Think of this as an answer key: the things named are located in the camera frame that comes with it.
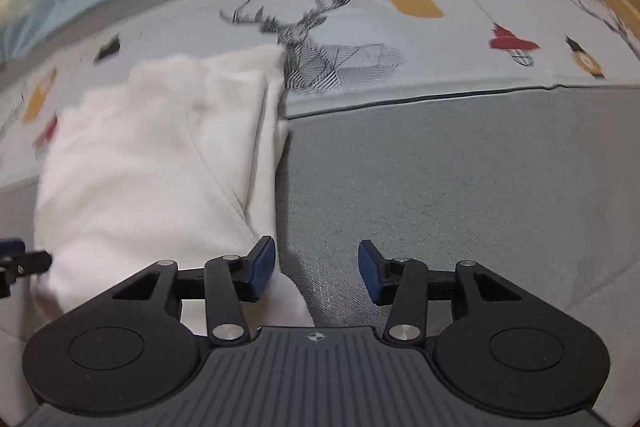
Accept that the white small garment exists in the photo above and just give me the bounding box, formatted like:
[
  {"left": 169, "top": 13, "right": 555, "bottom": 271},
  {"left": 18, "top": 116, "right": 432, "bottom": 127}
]
[{"left": 32, "top": 46, "right": 288, "bottom": 322}]

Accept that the grey printed bed sheet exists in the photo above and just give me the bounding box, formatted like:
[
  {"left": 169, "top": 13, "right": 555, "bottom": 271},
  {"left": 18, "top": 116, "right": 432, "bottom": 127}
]
[{"left": 1, "top": 0, "right": 639, "bottom": 426}]

